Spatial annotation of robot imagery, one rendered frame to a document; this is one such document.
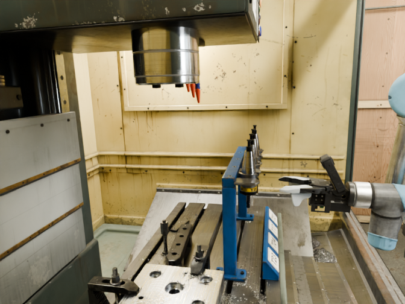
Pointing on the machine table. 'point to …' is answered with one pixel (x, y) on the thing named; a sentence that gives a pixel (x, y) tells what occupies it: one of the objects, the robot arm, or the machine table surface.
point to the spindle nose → (166, 55)
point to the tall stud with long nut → (164, 235)
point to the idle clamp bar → (175, 259)
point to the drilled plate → (150, 286)
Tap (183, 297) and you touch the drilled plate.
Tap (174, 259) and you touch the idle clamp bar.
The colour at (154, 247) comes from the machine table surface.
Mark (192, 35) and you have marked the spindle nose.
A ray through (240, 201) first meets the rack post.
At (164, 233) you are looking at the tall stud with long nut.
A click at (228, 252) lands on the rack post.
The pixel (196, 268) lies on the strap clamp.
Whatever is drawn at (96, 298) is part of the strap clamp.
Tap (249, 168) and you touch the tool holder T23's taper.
